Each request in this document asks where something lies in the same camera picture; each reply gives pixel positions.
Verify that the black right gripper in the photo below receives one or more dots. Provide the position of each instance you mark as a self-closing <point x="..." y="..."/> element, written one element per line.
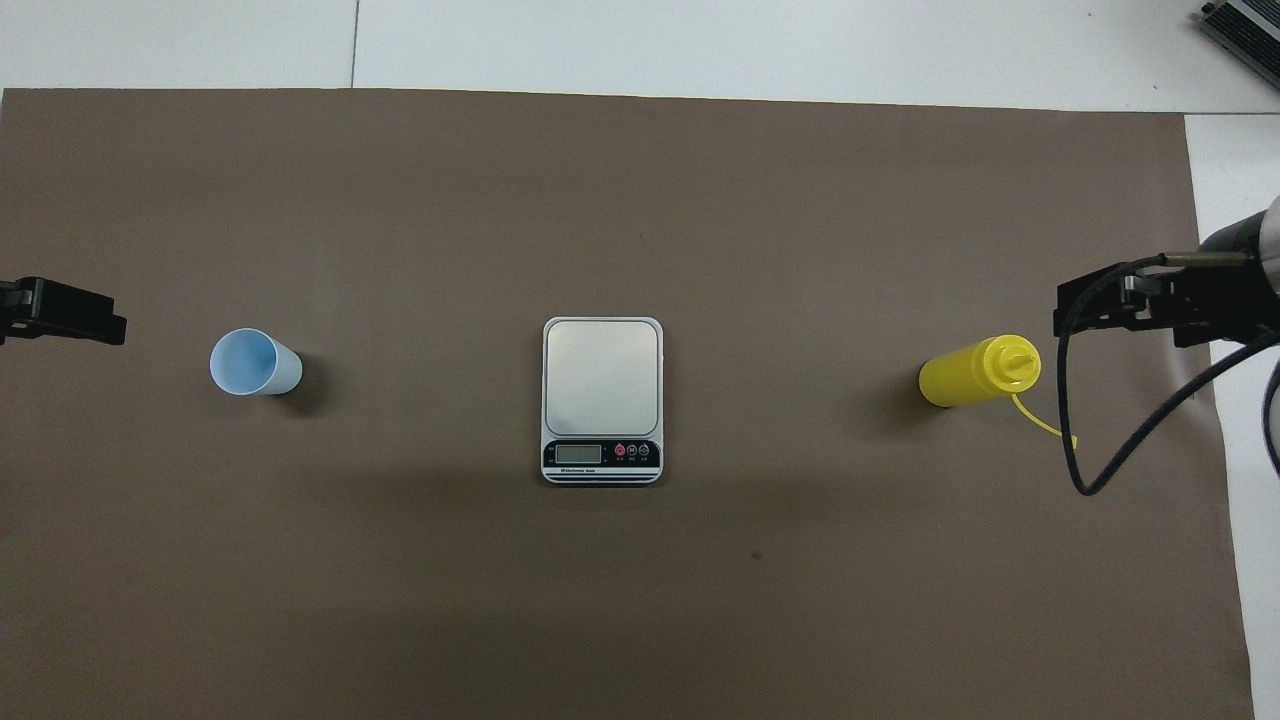
<point x="1215" y="300"/>

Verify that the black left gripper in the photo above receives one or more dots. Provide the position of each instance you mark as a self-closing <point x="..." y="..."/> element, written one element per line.
<point x="15" y="312"/>

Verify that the yellow squeeze bottle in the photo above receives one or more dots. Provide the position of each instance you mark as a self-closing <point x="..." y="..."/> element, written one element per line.
<point x="965" y="375"/>

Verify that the light blue plastic cup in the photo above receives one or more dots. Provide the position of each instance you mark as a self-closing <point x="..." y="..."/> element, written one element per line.
<point x="250" y="362"/>

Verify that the silver digital kitchen scale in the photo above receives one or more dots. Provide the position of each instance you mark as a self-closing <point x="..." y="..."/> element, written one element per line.
<point x="601" y="375"/>

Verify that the grey metal power supply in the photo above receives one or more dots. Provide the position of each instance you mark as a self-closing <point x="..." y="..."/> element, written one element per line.
<point x="1255" y="20"/>

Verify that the brown paper table mat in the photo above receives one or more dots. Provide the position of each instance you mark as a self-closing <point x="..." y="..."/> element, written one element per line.
<point x="400" y="250"/>

